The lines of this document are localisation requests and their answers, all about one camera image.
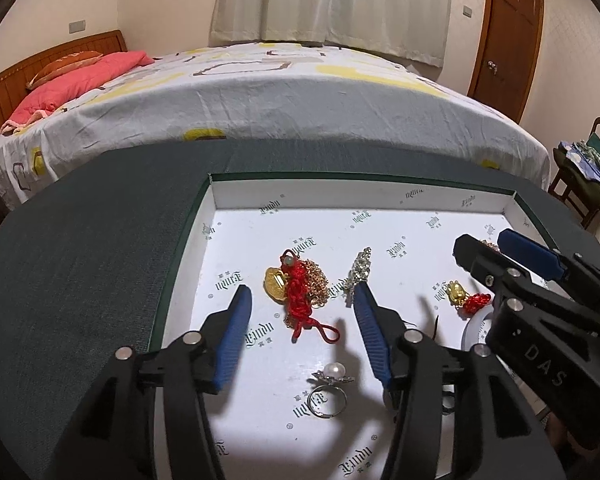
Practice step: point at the pink quilt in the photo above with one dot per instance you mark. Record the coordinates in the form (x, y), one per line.
(80, 80)

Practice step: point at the beige window curtain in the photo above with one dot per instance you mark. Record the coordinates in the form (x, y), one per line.
(330, 0)

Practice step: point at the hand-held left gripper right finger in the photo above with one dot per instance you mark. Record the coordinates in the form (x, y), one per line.
(372, 340)

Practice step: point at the small gold red knot charm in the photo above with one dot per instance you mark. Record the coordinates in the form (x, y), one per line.
(455, 292)

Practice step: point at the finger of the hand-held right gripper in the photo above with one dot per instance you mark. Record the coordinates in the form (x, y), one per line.
(480, 257)
(527, 252)

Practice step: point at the orange pillow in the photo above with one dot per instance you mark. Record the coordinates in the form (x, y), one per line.
(65, 65)

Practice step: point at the bed with patterned sheet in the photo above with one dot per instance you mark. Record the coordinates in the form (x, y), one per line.
(280, 100)

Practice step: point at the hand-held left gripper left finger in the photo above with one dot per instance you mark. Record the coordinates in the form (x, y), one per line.
(232, 340)

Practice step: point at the silver rhinestone brooch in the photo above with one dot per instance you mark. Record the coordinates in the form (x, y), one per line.
(358, 270)

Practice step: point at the white jade bangle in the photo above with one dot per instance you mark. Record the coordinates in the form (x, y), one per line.
(475, 330)

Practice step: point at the wall socket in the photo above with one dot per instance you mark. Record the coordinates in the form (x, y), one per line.
(77, 26)

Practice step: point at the white shallow box tray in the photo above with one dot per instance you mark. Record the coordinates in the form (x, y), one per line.
(260, 240)

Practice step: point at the wooden headboard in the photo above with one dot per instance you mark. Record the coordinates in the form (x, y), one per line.
(10, 90)

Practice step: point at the wooden door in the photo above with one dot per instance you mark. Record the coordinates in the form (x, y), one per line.
(510, 35)

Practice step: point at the gold ingot red knot charm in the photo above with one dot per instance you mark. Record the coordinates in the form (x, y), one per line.
(297, 290)

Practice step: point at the large gold pearl brooch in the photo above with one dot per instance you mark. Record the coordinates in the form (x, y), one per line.
(491, 245)

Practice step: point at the pile of clothes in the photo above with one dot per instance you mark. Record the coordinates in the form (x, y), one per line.
(585, 170)

